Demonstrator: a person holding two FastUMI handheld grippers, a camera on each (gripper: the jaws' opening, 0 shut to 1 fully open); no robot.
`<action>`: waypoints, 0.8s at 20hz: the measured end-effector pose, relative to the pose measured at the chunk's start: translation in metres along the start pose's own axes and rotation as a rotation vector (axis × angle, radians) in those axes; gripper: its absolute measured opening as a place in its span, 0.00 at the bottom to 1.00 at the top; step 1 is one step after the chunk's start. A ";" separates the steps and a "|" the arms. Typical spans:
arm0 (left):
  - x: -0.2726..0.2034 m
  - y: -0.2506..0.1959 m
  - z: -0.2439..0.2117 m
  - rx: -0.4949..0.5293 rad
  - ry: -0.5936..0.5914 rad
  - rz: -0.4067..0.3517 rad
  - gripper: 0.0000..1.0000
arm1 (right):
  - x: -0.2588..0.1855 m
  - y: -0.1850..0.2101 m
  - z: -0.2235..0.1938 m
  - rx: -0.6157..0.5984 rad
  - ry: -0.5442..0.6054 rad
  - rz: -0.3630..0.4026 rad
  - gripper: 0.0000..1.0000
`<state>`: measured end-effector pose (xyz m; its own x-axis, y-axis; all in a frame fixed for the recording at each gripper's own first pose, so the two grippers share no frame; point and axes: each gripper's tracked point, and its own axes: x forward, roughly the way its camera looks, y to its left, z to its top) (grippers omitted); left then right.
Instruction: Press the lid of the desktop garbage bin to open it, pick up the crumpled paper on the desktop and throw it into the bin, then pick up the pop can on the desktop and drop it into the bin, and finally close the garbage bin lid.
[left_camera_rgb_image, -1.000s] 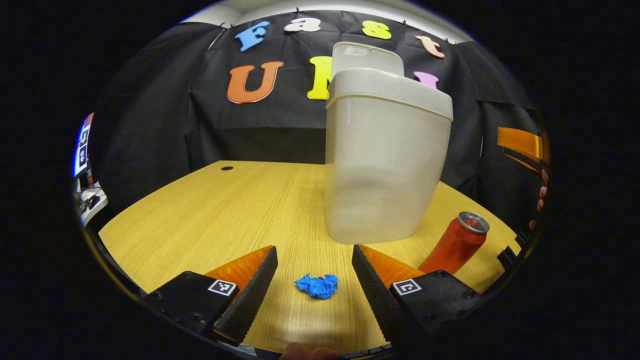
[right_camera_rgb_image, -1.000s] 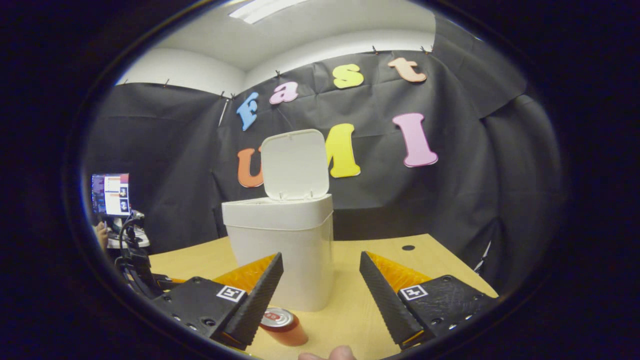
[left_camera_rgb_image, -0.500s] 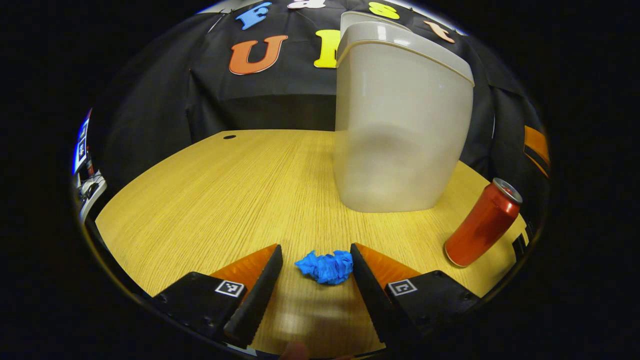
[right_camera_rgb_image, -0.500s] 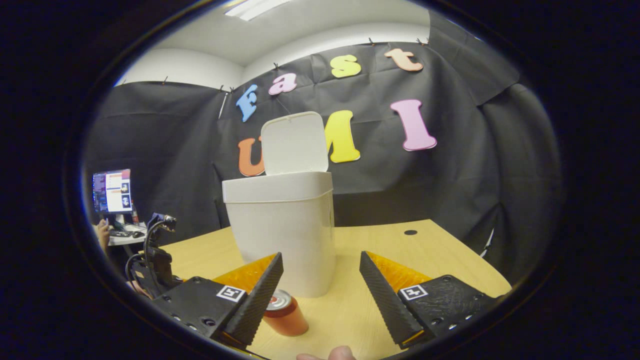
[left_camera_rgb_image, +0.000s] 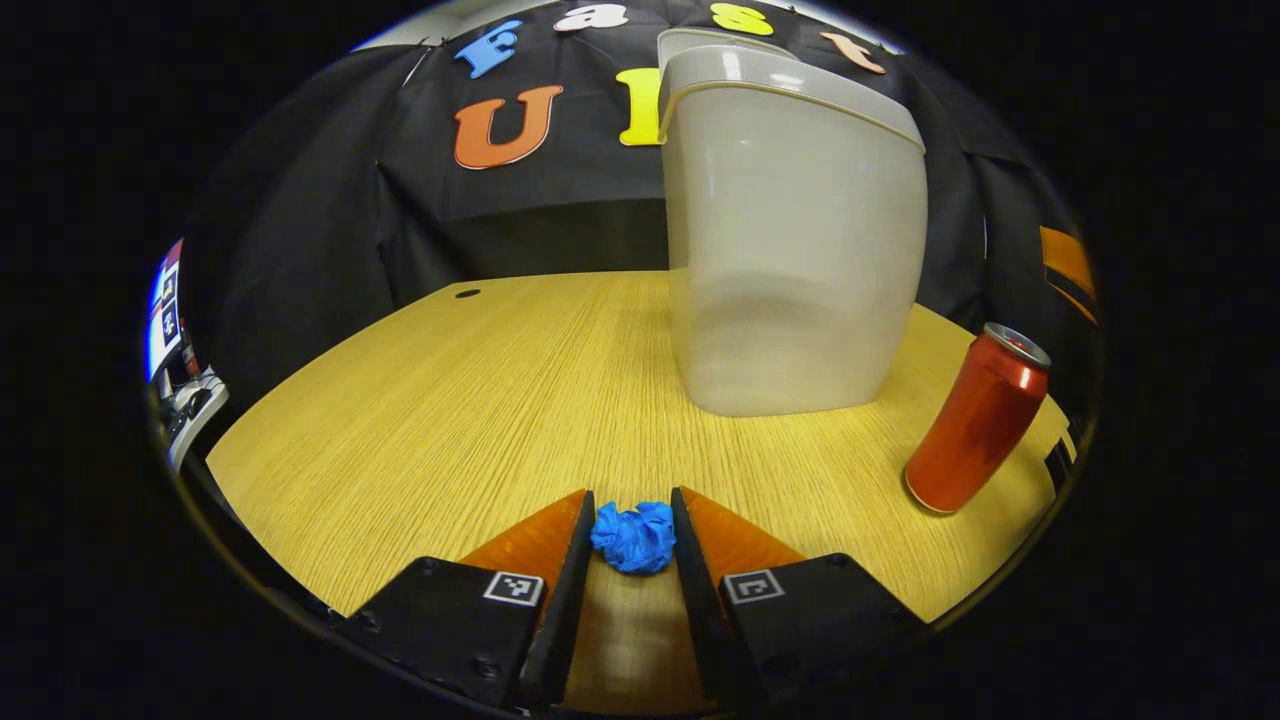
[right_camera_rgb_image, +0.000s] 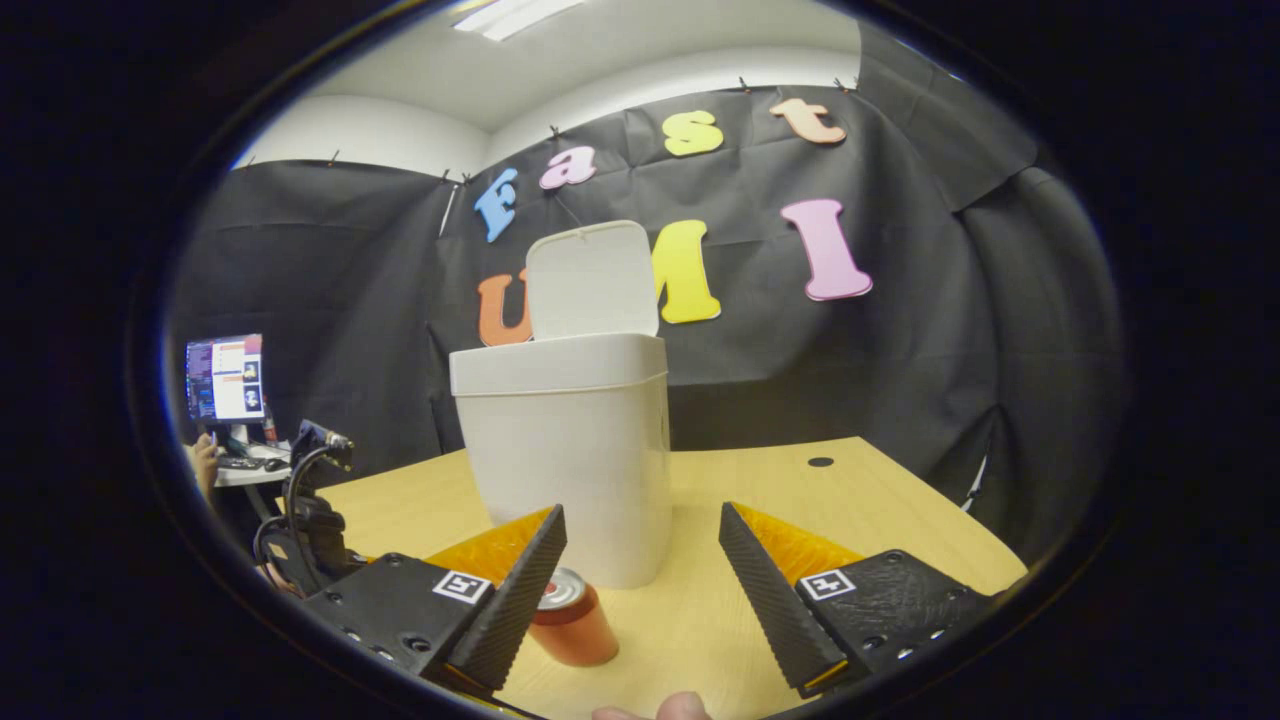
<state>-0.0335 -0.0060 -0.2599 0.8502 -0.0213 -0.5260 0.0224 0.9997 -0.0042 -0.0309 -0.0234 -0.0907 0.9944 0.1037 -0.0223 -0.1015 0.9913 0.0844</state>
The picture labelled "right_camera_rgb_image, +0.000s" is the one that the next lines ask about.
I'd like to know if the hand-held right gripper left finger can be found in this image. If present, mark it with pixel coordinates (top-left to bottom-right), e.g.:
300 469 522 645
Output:
302 503 569 695

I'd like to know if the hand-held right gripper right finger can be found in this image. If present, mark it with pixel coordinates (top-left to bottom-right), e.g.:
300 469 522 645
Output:
718 501 993 699

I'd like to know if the red pop can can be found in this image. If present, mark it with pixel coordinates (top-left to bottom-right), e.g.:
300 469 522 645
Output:
528 567 621 668

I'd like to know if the white desktop garbage bin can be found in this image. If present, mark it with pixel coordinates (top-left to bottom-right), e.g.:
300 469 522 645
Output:
449 220 673 590

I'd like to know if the wooden desktop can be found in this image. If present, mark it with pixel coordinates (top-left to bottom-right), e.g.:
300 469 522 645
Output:
300 436 1029 720

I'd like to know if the white side desk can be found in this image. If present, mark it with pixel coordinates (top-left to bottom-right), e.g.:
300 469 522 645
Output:
214 442 294 489

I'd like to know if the computer monitor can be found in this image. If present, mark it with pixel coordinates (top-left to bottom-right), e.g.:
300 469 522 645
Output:
185 334 266 424

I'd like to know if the ceiling light panel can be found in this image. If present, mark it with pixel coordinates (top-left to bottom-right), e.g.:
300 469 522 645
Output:
452 0 587 42

